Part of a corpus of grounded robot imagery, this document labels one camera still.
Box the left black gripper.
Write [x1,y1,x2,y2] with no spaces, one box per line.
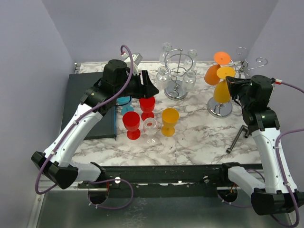
[114,69,159,99]

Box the yellow-orange wine glass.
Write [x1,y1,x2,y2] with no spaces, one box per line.
[213,66,236,104]

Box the red plastic wine glass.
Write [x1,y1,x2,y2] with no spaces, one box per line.
[139,96,155,121]
[122,111,141,140]

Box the dark orange wine glass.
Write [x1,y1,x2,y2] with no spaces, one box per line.
[204,51,231,86]

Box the blue plastic wine glass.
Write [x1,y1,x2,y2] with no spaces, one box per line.
[117,96,134,115]

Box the clear wine glass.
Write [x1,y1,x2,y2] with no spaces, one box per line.
[143,117,158,144]

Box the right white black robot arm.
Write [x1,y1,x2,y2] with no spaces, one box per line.
[218,75,304,215]

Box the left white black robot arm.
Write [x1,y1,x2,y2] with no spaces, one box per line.
[31,59,159,190]

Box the chrome wine glass rack right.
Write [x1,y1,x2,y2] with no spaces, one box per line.
[207,47,268,118]

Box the orange standing plastic wine glass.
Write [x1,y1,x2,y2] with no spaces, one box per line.
[161,108,179,137]

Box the chrome bottle rack centre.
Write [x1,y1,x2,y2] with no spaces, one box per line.
[164,48,194,101]

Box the clear glass bottle front left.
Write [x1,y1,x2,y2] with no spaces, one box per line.
[156,66,170,91]

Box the clear glass bottle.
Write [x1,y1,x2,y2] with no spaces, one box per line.
[183,49,198,70]
[159,42,172,65]
[156,66,170,91]
[182,70,197,92]

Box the clear glass bottle back left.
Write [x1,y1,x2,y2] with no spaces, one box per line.
[159,42,172,65]

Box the clear glass bottle front right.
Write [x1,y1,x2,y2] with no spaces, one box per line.
[182,70,197,92]

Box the dark metal crank key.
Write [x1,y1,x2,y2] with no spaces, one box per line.
[226,125,250,154]

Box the clear glass bottle back right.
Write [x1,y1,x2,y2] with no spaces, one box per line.
[183,49,198,70]

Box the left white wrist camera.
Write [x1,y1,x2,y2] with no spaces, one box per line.
[121,52,143,75]

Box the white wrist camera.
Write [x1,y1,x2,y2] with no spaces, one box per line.
[121,52,143,75]
[271,78,283,85]

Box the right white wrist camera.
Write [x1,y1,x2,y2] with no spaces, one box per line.
[271,78,283,85]

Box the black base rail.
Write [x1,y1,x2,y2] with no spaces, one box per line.
[78,162,240,198]

